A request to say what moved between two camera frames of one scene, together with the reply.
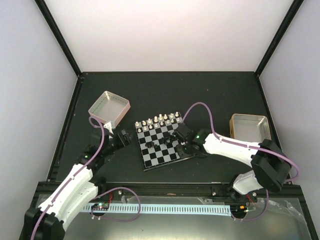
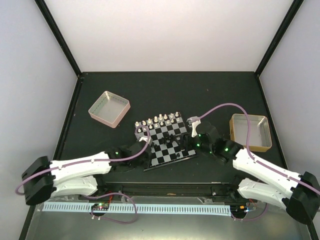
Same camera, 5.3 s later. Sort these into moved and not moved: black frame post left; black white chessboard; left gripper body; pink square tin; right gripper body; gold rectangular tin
Moved: right gripper body; left gripper body
Not moved: pink square tin; black white chessboard; gold rectangular tin; black frame post left
